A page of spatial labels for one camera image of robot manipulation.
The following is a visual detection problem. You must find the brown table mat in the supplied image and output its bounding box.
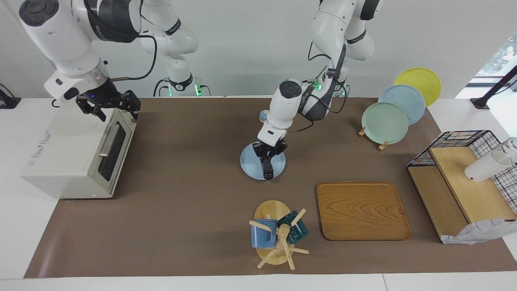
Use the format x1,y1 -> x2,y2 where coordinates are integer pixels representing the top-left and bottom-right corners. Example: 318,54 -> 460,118
23,96 -> 517,278

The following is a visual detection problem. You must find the wooden plate rack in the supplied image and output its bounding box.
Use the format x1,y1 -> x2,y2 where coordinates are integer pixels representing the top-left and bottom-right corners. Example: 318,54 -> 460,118
358,126 -> 388,151

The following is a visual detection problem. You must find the clear glass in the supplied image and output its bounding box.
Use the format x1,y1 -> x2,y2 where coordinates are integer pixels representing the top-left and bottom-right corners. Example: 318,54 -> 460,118
503,137 -> 517,162

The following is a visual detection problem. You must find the yellow plate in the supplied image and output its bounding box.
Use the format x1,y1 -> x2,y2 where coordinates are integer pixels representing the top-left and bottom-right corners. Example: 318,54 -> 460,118
394,67 -> 441,108

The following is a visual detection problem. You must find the white grey patterned cloth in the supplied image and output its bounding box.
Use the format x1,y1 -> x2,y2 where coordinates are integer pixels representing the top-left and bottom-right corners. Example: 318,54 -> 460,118
441,217 -> 517,245

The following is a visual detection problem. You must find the light blue plate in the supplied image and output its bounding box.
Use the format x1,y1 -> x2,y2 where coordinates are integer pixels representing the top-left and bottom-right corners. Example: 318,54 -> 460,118
378,84 -> 426,126
240,142 -> 286,181

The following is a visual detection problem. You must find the wooden mug tree stand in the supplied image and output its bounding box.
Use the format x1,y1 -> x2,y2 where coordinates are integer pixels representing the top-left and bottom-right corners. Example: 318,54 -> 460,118
248,200 -> 310,270

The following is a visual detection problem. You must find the wooden two-step shelf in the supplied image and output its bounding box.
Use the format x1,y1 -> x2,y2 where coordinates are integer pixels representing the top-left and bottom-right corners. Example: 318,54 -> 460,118
407,146 -> 517,243

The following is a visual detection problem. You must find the white cup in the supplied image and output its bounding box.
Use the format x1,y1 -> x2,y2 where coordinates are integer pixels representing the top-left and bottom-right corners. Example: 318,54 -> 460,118
464,150 -> 510,183

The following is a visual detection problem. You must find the pale green plate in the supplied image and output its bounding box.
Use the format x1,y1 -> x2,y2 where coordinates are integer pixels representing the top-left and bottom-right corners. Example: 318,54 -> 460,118
361,102 -> 409,145

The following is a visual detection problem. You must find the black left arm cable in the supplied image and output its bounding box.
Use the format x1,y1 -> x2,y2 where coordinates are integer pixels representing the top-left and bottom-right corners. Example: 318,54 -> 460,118
289,40 -> 349,133

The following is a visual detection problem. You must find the dark purple eggplant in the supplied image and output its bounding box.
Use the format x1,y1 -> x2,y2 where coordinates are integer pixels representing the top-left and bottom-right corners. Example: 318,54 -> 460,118
261,152 -> 275,180

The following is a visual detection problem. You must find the blue mug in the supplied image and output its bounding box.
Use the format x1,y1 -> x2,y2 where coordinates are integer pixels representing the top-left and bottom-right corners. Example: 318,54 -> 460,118
250,219 -> 278,249

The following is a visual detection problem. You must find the black angled stand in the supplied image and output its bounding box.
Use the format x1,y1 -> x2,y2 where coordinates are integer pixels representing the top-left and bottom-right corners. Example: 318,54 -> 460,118
471,65 -> 517,110

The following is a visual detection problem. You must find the toaster oven door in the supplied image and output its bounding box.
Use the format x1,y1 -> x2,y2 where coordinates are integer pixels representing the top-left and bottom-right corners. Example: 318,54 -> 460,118
96,115 -> 137,194

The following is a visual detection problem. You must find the wooden serving tray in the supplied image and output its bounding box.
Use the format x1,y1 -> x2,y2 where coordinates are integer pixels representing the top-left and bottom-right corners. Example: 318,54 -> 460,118
316,182 -> 412,241

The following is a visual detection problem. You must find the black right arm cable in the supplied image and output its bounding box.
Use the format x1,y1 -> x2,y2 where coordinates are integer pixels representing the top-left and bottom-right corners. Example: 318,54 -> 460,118
109,34 -> 158,81

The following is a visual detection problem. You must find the cream toaster oven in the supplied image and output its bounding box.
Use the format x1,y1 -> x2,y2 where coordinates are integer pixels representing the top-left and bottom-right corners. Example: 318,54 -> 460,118
20,107 -> 138,199

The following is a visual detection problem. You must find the black wire basket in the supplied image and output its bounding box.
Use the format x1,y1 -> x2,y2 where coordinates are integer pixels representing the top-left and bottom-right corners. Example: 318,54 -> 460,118
407,130 -> 517,215

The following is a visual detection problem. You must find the dark green mug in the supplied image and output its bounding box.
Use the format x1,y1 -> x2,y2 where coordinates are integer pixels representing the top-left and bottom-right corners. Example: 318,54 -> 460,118
277,210 -> 309,245

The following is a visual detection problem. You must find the window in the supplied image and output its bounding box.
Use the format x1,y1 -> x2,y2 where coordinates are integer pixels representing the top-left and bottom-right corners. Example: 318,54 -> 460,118
476,32 -> 517,78

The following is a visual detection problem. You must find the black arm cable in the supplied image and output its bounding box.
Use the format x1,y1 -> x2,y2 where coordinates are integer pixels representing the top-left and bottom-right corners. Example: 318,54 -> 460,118
289,40 -> 349,133
109,34 -> 158,81

